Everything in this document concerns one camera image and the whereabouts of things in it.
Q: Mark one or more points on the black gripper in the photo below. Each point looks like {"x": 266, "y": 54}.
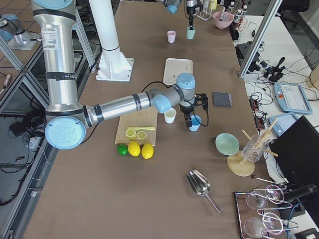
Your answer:
{"x": 190, "y": 11}
{"x": 185, "y": 109}

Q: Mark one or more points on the blue cup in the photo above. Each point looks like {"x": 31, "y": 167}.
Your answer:
{"x": 197, "y": 123}

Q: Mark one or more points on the green cup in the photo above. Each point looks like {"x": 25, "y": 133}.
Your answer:
{"x": 190, "y": 32}

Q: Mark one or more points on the cream yellow cup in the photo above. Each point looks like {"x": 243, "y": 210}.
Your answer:
{"x": 169, "y": 116}

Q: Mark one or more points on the pink cup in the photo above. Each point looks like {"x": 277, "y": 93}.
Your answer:
{"x": 171, "y": 35}

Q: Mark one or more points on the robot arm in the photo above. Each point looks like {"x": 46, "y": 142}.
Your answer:
{"x": 67, "y": 120}
{"x": 172, "y": 6}

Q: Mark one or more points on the cream rabbit tray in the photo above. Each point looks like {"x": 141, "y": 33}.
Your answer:
{"x": 174, "y": 67}

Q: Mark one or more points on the black framed glass tray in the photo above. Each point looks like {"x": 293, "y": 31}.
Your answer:
{"x": 244, "y": 212}

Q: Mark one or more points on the yellow cup on rack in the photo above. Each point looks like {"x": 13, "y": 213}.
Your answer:
{"x": 213, "y": 4}

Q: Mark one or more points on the grey folded cloth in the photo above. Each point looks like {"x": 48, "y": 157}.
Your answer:
{"x": 221, "y": 99}

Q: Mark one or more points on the pink bowl with ice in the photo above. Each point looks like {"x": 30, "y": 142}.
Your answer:
{"x": 227, "y": 19}

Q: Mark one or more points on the wooden cutting board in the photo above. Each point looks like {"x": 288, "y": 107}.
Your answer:
{"x": 143, "y": 118}

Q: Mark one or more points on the green bowl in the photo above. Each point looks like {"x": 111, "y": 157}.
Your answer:
{"x": 227, "y": 144}

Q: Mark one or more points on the yellow plastic knife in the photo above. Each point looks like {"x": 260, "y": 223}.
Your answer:
{"x": 142, "y": 128}

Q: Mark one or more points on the lower lemon slice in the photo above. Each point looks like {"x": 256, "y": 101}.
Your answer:
{"x": 141, "y": 135}

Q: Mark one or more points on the lemon slice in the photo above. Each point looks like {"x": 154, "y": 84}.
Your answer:
{"x": 141, "y": 135}
{"x": 130, "y": 133}

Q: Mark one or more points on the whole lemon upper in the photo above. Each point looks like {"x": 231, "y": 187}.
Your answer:
{"x": 147, "y": 151}

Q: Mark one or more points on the whole lemon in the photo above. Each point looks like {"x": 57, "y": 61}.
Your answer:
{"x": 147, "y": 151}
{"x": 134, "y": 148}

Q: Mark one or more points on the upper lemon slice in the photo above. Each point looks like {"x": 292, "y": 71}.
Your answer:
{"x": 130, "y": 133}

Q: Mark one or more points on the whole lemon lower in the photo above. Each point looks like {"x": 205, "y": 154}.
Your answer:
{"x": 134, "y": 148}

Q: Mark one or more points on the wooden cup stand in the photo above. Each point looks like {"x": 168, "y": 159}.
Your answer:
{"x": 242, "y": 167}

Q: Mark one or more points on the metal ice scoop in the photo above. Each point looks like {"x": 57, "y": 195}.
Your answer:
{"x": 201, "y": 186}

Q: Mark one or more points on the textured glass on stand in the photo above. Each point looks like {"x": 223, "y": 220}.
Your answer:
{"x": 253, "y": 153}

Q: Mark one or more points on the green lime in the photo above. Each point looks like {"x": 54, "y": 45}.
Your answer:
{"x": 122, "y": 149}

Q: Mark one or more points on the teach pendant tablet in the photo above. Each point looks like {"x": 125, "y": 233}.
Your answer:
{"x": 291, "y": 98}

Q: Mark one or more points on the black monitor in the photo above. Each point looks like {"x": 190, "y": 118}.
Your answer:
{"x": 298, "y": 153}

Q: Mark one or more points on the wine glass upper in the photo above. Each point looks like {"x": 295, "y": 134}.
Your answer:
{"x": 259, "y": 198}

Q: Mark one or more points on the wine glass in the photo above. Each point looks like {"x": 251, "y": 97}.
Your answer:
{"x": 265, "y": 227}
{"x": 259, "y": 198}

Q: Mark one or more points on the wine glass lower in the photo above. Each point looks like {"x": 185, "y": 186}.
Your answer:
{"x": 265, "y": 227}

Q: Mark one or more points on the white wire cup rack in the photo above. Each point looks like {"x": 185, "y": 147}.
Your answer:
{"x": 206, "y": 13}

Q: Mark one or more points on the aluminium frame post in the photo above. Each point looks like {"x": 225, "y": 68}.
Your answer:
{"x": 265, "y": 23}

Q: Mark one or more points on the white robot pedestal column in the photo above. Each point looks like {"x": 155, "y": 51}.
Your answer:
{"x": 104, "y": 21}

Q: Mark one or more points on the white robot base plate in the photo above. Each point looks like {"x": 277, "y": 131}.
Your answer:
{"x": 115, "y": 67}

